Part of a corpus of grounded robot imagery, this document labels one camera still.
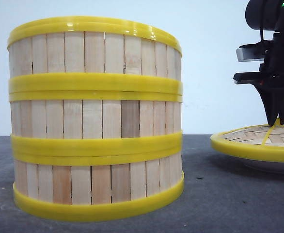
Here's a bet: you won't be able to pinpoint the white plate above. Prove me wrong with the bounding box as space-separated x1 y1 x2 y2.
236 158 284 174

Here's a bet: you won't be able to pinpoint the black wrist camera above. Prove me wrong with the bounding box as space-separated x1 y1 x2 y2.
236 40 273 62

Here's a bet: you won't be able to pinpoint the woven steamer lid yellow rim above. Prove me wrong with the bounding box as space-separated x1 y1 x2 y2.
210 119 284 163

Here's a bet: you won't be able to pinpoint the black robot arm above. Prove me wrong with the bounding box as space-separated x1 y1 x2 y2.
245 0 284 125

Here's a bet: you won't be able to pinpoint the black cable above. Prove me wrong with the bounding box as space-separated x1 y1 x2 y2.
259 0 266 53

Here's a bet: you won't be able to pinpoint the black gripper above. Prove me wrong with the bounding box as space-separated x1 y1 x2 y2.
253 32 284 126

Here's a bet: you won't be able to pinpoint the bamboo steamer basket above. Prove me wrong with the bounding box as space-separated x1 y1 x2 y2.
8 16 183 102
13 153 184 222

